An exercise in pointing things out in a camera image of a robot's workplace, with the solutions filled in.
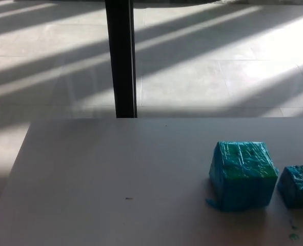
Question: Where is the small blue cube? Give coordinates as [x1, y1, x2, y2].
[277, 164, 303, 209]

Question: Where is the large blue wrapped cube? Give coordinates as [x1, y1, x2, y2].
[205, 140, 280, 213]

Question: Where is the black vertical window frame post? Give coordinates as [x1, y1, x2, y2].
[105, 0, 138, 119]

